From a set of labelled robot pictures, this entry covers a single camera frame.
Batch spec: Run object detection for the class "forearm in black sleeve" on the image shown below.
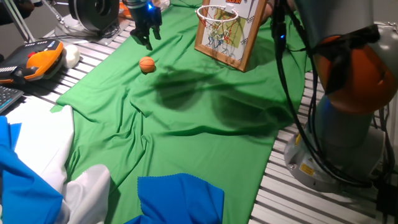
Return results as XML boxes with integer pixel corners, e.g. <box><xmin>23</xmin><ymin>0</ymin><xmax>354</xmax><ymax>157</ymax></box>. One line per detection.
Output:
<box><xmin>0</xmin><ymin>0</ymin><xmax>25</xmax><ymax>26</ymax></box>

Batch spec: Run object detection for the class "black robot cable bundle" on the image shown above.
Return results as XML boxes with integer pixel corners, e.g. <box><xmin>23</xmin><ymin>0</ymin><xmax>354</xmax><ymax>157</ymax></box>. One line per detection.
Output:
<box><xmin>270</xmin><ymin>0</ymin><xmax>398</xmax><ymax>189</ymax></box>

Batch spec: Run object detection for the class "small orange toy basketball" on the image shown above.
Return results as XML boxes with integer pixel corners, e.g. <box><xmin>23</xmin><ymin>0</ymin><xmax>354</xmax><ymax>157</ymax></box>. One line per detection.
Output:
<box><xmin>138</xmin><ymin>56</ymin><xmax>156</xmax><ymax>74</ymax></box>

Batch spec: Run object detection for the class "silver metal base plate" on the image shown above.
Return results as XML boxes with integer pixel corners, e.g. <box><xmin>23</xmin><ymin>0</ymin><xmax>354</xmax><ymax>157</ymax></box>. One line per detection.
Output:
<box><xmin>54</xmin><ymin>16</ymin><xmax>137</xmax><ymax>47</ymax></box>

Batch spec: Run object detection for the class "green cloth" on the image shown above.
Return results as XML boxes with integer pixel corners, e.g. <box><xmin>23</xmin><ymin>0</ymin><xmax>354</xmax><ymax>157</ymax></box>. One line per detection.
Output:
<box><xmin>50</xmin><ymin>0</ymin><xmax>313</xmax><ymax>224</ymax></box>

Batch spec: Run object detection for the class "blue cloth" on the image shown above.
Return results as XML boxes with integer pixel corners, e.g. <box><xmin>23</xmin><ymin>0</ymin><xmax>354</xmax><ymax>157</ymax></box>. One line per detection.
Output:
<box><xmin>0</xmin><ymin>115</ymin><xmax>225</xmax><ymax>224</ymax></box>

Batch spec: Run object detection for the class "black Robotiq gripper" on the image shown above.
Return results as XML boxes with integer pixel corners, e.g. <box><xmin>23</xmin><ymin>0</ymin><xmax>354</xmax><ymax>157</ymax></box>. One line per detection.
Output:
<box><xmin>126</xmin><ymin>1</ymin><xmax>163</xmax><ymax>52</ymax></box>

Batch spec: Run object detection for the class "black keyboard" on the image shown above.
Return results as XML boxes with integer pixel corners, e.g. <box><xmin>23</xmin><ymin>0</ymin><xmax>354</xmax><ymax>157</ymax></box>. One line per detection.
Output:
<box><xmin>0</xmin><ymin>85</ymin><xmax>25</xmax><ymax>114</ymax></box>

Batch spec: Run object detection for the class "white crumpled plastic item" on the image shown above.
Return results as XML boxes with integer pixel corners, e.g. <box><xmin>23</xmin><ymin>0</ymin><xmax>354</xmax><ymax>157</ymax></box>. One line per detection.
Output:
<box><xmin>152</xmin><ymin>0</ymin><xmax>171</xmax><ymax>12</ymax></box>

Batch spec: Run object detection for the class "wooden framed toy basketball hoop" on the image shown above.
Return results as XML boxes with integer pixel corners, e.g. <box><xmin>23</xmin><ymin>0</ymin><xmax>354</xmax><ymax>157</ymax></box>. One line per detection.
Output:
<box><xmin>194</xmin><ymin>0</ymin><xmax>269</xmax><ymax>73</ymax></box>

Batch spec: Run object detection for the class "grey metal rod device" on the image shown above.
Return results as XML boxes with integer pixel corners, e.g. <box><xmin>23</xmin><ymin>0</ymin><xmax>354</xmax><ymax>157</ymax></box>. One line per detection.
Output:
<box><xmin>40</xmin><ymin>0</ymin><xmax>69</xmax><ymax>29</ymax></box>

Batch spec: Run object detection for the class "white rounded object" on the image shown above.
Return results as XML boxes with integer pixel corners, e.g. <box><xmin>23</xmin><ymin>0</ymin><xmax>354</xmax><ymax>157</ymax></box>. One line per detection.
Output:
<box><xmin>63</xmin><ymin>44</ymin><xmax>81</xmax><ymax>70</ymax></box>

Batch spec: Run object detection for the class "grey slanted metal post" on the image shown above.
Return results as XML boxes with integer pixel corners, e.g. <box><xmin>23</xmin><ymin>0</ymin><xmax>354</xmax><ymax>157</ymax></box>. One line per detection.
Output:
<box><xmin>4</xmin><ymin>0</ymin><xmax>35</xmax><ymax>44</ymax></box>

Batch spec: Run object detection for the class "hand of seated person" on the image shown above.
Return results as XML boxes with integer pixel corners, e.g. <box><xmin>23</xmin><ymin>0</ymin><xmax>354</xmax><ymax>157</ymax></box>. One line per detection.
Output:
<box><xmin>262</xmin><ymin>1</ymin><xmax>276</xmax><ymax>24</ymax></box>

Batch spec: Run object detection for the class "orange black teach pendant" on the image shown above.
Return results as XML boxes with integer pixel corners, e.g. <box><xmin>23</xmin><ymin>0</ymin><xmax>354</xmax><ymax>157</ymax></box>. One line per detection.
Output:
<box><xmin>0</xmin><ymin>39</ymin><xmax>65</xmax><ymax>85</ymax></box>

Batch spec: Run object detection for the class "hand of black sleeved person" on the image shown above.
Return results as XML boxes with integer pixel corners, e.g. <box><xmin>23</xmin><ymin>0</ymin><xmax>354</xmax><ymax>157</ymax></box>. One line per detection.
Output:
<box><xmin>17</xmin><ymin>0</ymin><xmax>35</xmax><ymax>12</ymax></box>

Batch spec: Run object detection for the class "white cloth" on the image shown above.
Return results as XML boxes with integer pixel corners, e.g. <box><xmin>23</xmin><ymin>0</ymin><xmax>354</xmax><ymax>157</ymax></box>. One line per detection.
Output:
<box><xmin>5</xmin><ymin>98</ymin><xmax>111</xmax><ymax>224</ymax></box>

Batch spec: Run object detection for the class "black velcro cable strap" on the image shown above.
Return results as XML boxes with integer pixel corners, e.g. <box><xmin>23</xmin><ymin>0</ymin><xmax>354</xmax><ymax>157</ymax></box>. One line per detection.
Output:
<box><xmin>310</xmin><ymin>24</ymin><xmax>382</xmax><ymax>96</ymax></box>

